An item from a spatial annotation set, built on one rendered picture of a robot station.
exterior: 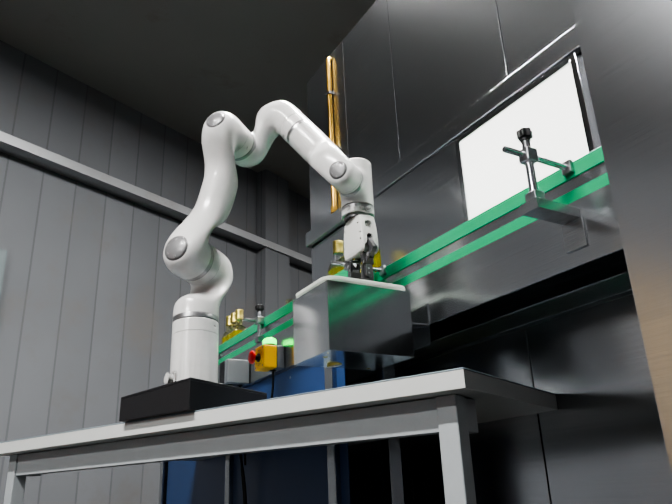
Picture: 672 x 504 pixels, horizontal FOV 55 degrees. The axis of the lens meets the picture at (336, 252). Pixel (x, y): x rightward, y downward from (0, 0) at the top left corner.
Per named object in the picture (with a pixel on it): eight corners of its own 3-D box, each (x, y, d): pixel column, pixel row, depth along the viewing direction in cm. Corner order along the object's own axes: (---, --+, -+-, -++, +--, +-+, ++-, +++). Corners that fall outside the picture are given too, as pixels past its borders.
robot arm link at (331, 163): (291, 100, 171) (359, 165, 155) (319, 129, 185) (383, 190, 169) (268, 125, 172) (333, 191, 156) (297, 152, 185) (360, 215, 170)
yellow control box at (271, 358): (284, 369, 194) (284, 345, 197) (262, 368, 191) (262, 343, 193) (275, 374, 200) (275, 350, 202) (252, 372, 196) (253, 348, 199)
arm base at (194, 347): (178, 381, 150) (181, 306, 158) (140, 397, 162) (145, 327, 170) (246, 390, 162) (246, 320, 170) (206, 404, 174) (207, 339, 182)
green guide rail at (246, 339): (353, 294, 171) (351, 266, 174) (349, 294, 170) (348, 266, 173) (167, 394, 312) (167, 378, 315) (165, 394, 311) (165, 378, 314)
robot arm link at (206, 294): (162, 321, 167) (167, 238, 177) (201, 339, 182) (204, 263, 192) (203, 313, 163) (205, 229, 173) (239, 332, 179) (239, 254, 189)
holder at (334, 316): (434, 358, 148) (427, 294, 153) (329, 349, 135) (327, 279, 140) (392, 372, 162) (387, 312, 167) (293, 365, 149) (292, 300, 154)
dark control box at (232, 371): (249, 384, 216) (249, 360, 219) (227, 383, 212) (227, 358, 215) (240, 388, 223) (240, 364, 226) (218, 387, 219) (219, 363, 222)
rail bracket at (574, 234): (595, 246, 115) (574, 137, 124) (527, 231, 108) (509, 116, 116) (574, 255, 119) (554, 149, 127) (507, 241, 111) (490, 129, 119)
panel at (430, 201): (611, 186, 137) (583, 55, 150) (602, 184, 136) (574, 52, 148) (380, 300, 210) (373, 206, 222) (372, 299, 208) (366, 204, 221)
